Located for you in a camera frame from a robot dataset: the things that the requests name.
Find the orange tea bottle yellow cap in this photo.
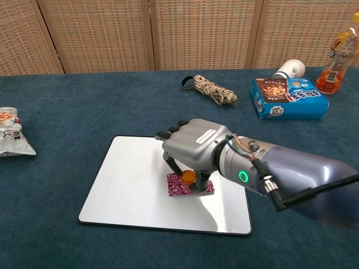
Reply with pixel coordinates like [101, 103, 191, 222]
[316, 13, 359, 95]

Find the black cable with metal plug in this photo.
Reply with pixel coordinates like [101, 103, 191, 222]
[251, 158, 359, 212]

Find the white paper cup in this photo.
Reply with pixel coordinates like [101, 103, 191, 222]
[271, 59, 306, 80]

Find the dark blue table cloth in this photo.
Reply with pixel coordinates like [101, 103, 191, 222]
[0, 66, 359, 269]

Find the blue cookie box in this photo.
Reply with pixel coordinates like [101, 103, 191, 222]
[250, 77, 330, 120]

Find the white board with black rim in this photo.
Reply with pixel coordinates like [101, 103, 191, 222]
[77, 135, 252, 236]

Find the black ring band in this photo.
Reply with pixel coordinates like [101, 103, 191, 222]
[181, 75, 195, 91]

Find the small orange round token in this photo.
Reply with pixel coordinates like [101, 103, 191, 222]
[179, 169, 196, 184]

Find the magenta patterned packet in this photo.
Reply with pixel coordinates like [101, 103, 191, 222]
[167, 173, 215, 198]

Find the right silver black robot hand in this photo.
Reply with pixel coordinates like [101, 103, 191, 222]
[154, 118, 236, 194]

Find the white snack bag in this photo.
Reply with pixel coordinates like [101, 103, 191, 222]
[0, 106, 37, 157]

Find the woven bamboo folding screen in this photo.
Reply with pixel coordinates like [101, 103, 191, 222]
[0, 0, 359, 76]

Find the beige braided rope bundle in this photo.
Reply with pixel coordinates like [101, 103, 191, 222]
[193, 74, 238, 106]

